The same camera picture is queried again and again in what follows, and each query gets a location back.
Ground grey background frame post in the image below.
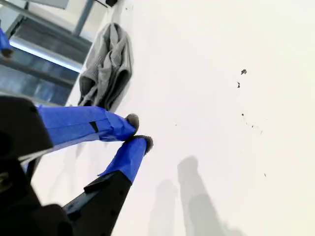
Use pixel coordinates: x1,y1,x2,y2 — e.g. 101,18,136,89
73,0,95,37

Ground small black object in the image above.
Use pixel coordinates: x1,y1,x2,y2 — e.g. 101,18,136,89
94,0,118,7

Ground grey towel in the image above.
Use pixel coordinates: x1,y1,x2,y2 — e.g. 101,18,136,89
77,22,135,111

